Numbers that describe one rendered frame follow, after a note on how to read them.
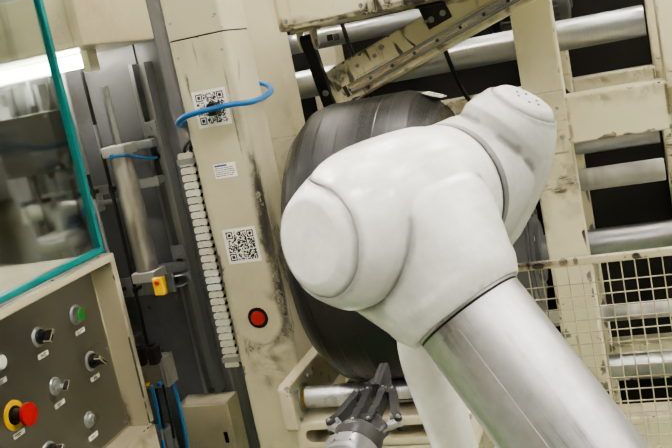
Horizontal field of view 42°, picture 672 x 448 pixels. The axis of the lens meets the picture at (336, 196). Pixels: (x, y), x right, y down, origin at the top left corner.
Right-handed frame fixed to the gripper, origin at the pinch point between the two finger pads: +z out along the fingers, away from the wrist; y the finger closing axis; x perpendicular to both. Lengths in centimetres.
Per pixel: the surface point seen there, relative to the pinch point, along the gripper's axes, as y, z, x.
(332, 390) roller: 17.2, 18.8, 12.4
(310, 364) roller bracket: 24.3, 27.7, 11.1
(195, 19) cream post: 32, 36, -63
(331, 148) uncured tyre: 6.4, 22.3, -35.9
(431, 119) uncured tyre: -11.1, 31.4, -36.0
